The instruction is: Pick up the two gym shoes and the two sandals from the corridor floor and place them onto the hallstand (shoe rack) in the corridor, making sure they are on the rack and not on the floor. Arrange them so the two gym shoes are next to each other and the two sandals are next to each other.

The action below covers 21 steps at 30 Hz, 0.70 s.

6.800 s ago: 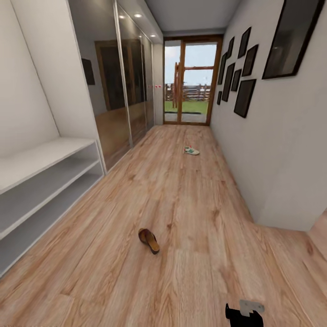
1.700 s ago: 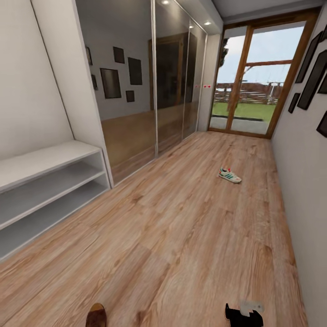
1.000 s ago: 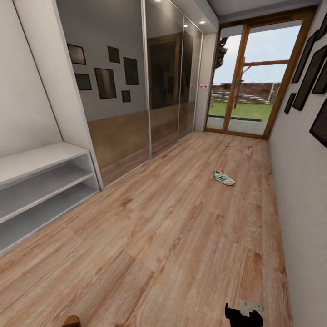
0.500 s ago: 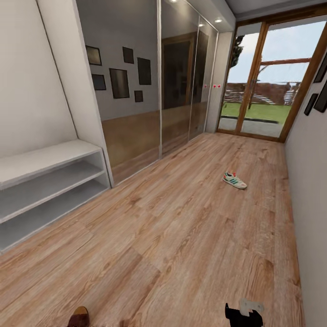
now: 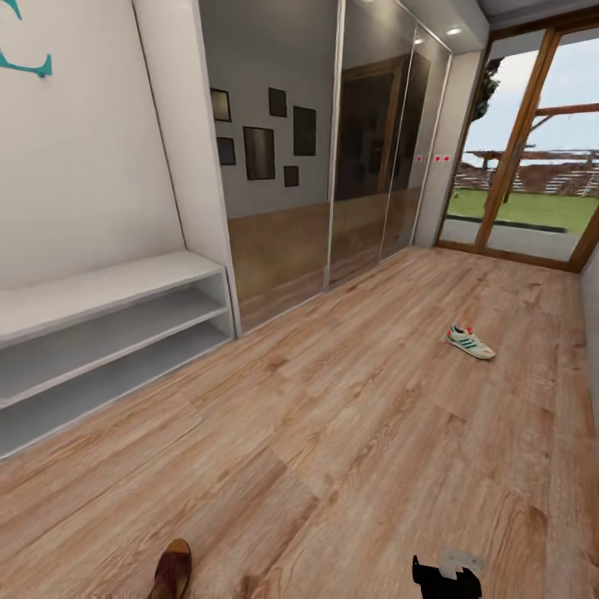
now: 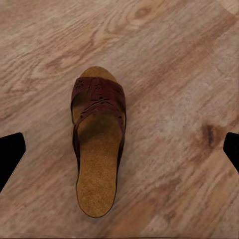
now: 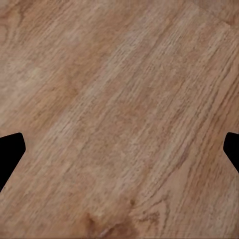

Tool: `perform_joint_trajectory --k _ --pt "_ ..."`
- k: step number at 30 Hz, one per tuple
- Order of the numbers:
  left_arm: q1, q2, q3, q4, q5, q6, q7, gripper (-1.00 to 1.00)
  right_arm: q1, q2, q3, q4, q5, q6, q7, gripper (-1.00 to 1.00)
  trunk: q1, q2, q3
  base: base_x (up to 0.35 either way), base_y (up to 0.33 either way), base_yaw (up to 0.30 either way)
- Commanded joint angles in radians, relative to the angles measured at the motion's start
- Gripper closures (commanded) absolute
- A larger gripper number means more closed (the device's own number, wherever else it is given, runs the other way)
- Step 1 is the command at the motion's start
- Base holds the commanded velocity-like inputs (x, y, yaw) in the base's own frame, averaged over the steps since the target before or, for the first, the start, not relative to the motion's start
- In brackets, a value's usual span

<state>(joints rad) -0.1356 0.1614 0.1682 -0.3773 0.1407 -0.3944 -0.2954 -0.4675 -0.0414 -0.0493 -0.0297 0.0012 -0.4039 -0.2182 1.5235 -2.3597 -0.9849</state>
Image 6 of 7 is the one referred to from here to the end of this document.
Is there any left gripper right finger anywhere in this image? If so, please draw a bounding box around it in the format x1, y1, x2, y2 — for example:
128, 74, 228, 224
223, 132, 239, 173

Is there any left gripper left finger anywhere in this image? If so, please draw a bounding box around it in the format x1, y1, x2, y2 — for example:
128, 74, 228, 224
0, 132, 26, 192

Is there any sandal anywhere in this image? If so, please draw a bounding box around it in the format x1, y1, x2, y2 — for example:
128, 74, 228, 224
71, 66, 126, 218

